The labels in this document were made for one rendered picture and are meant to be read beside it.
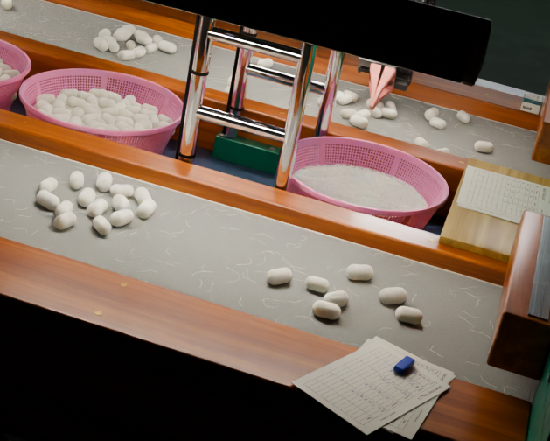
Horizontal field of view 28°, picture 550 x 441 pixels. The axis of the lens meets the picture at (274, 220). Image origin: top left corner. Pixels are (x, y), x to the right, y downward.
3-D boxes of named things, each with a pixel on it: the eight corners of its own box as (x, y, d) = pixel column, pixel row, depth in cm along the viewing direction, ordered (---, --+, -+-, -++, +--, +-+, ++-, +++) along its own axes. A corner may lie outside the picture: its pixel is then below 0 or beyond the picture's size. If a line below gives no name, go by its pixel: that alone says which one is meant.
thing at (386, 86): (385, 101, 196) (399, 59, 200) (346, 91, 197) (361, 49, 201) (382, 121, 202) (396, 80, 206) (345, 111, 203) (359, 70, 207)
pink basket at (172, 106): (24, 110, 191) (29, 59, 187) (177, 131, 195) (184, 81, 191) (4, 175, 168) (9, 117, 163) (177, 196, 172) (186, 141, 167)
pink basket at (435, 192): (241, 191, 178) (251, 137, 174) (379, 185, 190) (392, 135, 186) (317, 274, 157) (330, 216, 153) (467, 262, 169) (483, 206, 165)
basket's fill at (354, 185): (303, 178, 185) (309, 147, 183) (432, 214, 181) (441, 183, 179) (265, 229, 165) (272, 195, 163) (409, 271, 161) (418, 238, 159)
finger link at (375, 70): (397, 105, 196) (412, 63, 199) (358, 94, 197) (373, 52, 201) (394, 124, 202) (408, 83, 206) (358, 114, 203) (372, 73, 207)
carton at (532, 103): (522, 101, 217) (525, 91, 216) (539, 105, 217) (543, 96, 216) (519, 109, 212) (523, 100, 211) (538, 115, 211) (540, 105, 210)
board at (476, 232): (467, 163, 182) (469, 157, 181) (556, 187, 179) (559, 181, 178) (437, 242, 153) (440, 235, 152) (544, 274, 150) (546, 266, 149)
